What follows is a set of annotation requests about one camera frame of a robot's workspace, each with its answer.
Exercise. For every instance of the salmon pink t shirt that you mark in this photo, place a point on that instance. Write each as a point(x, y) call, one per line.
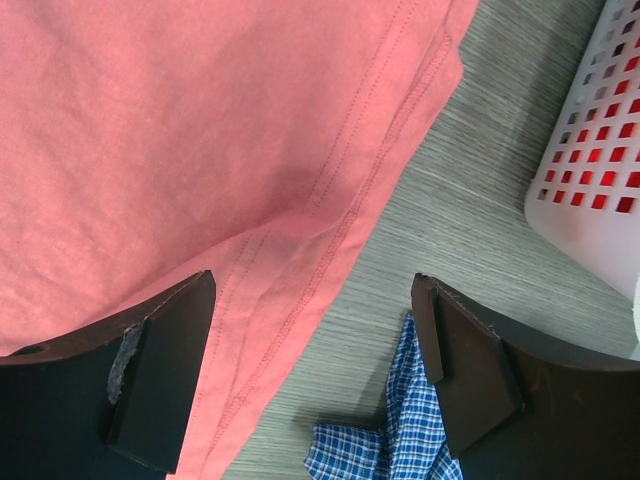
point(143, 141)

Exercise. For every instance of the red garment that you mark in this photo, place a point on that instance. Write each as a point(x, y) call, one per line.
point(592, 161)

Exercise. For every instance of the right white plastic basket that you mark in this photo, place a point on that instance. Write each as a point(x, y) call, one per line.
point(603, 242)

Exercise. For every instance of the blue checkered shirt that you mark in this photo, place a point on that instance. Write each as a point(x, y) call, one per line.
point(412, 442)

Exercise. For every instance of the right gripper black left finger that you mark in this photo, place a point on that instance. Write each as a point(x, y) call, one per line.
point(111, 400)

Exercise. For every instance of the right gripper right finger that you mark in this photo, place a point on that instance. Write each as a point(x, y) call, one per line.
point(518, 403)

